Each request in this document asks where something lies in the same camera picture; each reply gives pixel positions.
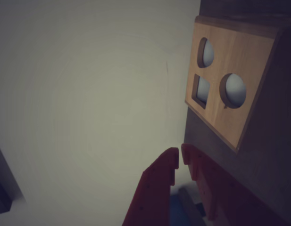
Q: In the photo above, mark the blue plastic bin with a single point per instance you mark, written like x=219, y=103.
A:
x=175, y=209

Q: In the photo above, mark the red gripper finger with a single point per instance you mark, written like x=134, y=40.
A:
x=218, y=193
x=154, y=188

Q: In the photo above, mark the dark grey cabinet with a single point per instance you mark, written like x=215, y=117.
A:
x=3, y=179

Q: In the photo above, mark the wooden shape sorter box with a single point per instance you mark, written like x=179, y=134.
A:
x=239, y=61

